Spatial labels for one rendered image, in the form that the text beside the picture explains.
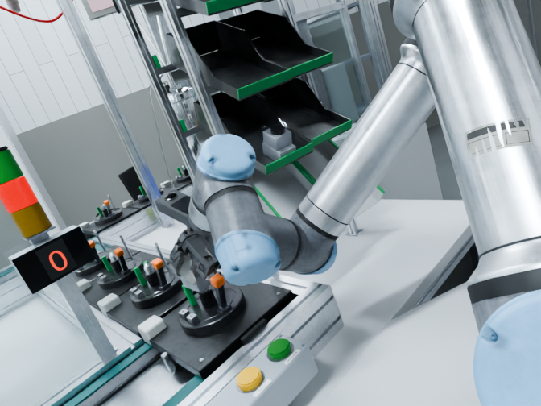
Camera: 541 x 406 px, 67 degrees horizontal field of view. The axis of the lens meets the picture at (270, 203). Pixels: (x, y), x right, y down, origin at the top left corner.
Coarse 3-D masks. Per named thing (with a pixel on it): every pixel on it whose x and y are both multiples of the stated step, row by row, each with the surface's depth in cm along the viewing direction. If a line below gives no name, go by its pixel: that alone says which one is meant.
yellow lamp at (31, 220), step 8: (24, 208) 70; (32, 208) 70; (40, 208) 72; (16, 216) 70; (24, 216) 70; (32, 216) 70; (40, 216) 72; (16, 224) 71; (24, 224) 70; (32, 224) 70; (40, 224) 71; (48, 224) 73; (24, 232) 71; (32, 232) 71; (40, 232) 71
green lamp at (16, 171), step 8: (0, 152) 67; (8, 152) 69; (0, 160) 67; (8, 160) 68; (0, 168) 67; (8, 168) 68; (16, 168) 69; (0, 176) 67; (8, 176) 68; (16, 176) 69
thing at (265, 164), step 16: (224, 96) 102; (256, 96) 98; (224, 112) 104; (240, 112) 107; (256, 112) 101; (272, 112) 95; (208, 128) 97; (224, 128) 90; (240, 128) 100; (256, 128) 99; (256, 144) 93; (304, 144) 90; (256, 160) 85; (272, 160) 88; (288, 160) 86
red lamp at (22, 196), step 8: (24, 176) 71; (0, 184) 69; (8, 184) 68; (16, 184) 69; (24, 184) 70; (0, 192) 68; (8, 192) 68; (16, 192) 69; (24, 192) 70; (32, 192) 71; (8, 200) 69; (16, 200) 69; (24, 200) 70; (32, 200) 71; (8, 208) 69; (16, 208) 69
